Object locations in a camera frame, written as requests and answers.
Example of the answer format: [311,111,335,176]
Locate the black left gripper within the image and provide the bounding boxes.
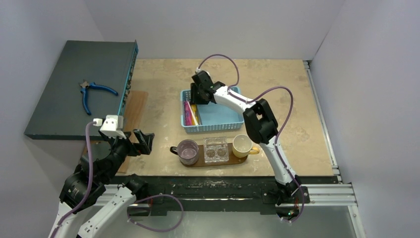
[101,126,154,180]

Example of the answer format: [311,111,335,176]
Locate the yellow toothpaste tube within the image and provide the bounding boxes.
[191,104,201,125]

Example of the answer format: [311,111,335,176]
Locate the pink toothpaste tube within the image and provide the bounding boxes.
[183,101,194,126]

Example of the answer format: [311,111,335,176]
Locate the light blue perforated plastic basket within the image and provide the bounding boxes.
[180,90,244,133]

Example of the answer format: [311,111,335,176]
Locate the purple mug with black handle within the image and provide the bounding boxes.
[169,139,199,166]

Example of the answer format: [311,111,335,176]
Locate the clear textured glass dish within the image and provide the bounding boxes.
[203,137,229,163]

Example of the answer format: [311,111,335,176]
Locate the yellow ceramic mug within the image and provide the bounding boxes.
[232,134,260,158]

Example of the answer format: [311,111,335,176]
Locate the dark wooden oval tray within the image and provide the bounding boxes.
[179,142,249,169]

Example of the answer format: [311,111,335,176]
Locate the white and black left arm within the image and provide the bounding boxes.
[50,129,155,238]

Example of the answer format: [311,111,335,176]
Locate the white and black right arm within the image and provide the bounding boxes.
[192,69,307,205]

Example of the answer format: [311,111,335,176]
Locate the white toothbrush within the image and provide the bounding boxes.
[187,101,199,126]

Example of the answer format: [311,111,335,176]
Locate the light wooden board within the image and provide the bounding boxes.
[79,91,149,174]

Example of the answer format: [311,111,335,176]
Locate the dark grey box blue edge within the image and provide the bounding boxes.
[24,40,139,140]

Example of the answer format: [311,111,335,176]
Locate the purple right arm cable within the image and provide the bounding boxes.
[196,54,306,224]

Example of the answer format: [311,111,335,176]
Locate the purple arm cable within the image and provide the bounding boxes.
[51,119,184,238]
[196,54,306,224]

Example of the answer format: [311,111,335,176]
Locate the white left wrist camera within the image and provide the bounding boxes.
[93,115,127,139]

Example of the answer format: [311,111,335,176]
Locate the blue handled pliers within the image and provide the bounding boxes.
[79,80,119,116]

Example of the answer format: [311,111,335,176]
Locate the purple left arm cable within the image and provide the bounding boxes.
[51,119,184,238]

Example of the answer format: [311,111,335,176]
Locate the aluminium extrusion rail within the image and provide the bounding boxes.
[306,184,357,206]

